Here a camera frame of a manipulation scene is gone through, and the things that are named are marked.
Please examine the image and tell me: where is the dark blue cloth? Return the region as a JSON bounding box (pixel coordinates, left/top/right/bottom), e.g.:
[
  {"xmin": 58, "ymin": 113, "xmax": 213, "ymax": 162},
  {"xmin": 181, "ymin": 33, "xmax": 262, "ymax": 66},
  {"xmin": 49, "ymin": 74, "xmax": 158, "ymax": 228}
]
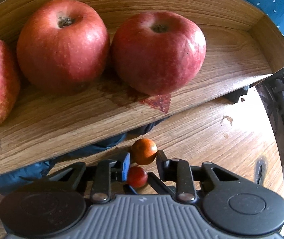
[{"xmin": 0, "ymin": 86, "xmax": 248, "ymax": 196}]

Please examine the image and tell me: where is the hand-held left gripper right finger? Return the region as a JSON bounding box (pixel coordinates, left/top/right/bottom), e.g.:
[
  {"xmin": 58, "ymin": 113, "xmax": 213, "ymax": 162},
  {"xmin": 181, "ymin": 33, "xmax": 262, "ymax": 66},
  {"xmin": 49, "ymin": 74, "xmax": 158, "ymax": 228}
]
[{"xmin": 156, "ymin": 150, "xmax": 241, "ymax": 203}]

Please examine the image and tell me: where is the small orange mandarin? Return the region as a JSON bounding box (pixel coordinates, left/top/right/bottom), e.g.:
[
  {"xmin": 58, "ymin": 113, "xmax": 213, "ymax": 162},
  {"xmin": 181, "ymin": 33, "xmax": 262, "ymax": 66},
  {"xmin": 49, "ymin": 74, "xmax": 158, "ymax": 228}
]
[{"xmin": 131, "ymin": 138, "xmax": 158, "ymax": 165}]

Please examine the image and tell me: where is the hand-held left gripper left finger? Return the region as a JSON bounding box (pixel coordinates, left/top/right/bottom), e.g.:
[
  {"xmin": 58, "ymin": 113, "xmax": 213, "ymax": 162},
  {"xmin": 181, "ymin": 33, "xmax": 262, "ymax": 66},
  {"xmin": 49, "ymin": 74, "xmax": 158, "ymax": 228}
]
[{"xmin": 48, "ymin": 152, "xmax": 132, "ymax": 204}]

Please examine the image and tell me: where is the red cherry tomato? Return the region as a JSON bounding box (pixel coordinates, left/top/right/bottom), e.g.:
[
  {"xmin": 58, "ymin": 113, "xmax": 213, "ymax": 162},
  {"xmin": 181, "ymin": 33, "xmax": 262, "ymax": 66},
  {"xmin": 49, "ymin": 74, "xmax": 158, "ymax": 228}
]
[{"xmin": 128, "ymin": 166, "xmax": 148, "ymax": 188}]

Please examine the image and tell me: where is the wooden desk shelf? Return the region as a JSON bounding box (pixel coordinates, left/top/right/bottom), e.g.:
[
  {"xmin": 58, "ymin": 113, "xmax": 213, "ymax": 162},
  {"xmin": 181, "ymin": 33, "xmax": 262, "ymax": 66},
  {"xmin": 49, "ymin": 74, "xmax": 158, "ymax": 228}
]
[{"xmin": 0, "ymin": 0, "xmax": 284, "ymax": 181}]

